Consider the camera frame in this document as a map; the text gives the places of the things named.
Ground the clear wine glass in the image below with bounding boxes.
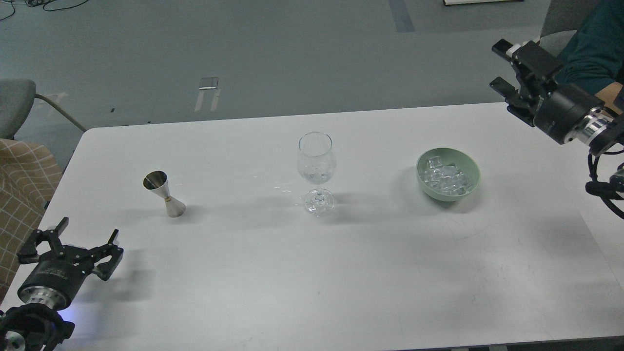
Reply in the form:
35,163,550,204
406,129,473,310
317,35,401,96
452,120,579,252
298,132,337,217

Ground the clear ice cubes pile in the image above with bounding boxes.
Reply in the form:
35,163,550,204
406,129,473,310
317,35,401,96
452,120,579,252
419,156,473,197

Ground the green bowl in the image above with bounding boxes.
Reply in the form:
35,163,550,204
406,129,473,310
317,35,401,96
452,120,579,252
415,147,481,202

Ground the blue floor tape strip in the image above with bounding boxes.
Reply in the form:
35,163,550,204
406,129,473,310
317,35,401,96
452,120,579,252
388,0,415,33

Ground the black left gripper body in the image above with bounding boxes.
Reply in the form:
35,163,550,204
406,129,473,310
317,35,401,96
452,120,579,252
18,246,94,310

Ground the black floor cable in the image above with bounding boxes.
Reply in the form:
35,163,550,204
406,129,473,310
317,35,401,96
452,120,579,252
0,0,88,21

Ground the grey chair with plaid cushion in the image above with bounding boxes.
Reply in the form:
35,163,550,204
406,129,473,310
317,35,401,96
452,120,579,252
0,78,86,300

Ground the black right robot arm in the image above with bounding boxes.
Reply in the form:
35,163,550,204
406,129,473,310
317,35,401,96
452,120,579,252
490,39,624,217

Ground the steel cocktail jigger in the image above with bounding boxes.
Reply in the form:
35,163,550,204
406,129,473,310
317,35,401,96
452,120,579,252
142,171,186,218

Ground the seated person in green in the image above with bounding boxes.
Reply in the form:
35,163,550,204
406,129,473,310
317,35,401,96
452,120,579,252
556,0,624,114

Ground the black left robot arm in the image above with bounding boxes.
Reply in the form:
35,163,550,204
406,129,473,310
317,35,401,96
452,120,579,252
1,217,123,351

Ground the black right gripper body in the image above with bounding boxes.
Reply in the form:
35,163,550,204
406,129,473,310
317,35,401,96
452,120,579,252
533,84,616,145

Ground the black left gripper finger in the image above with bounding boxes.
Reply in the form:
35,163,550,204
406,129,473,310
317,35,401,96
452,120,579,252
88,229,123,281
17,217,69,265

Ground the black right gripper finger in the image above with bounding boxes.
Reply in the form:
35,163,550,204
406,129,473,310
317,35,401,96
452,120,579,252
489,77,542,127
491,39,563,98

